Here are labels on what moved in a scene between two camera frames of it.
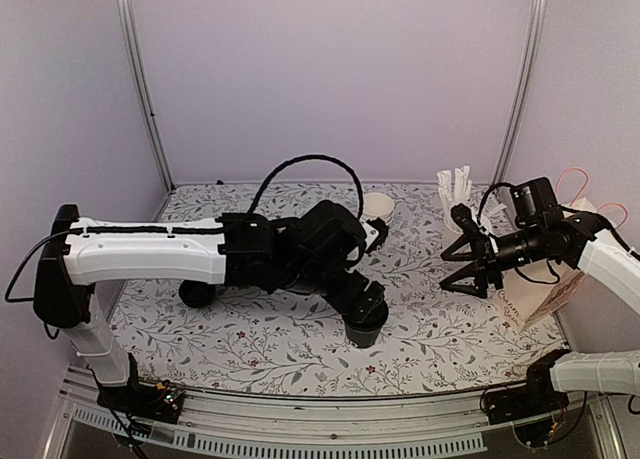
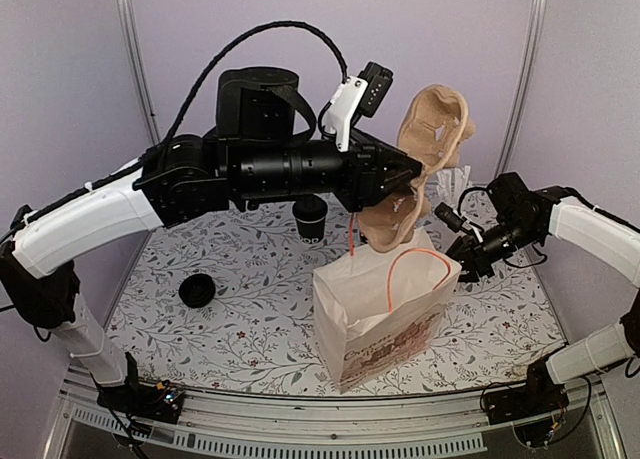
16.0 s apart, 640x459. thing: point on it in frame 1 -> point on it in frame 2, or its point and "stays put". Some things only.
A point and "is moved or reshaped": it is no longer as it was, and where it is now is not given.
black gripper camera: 463,217 -> 449,217
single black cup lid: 367,318 is moved or reshaped
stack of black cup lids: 197,294 stays put
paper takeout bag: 528,302 -> 381,307
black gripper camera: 382,229 -> 361,95
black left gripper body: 316,279 -> 275,171
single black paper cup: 362,339 is moved or reshaped
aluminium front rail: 213,426 stays put
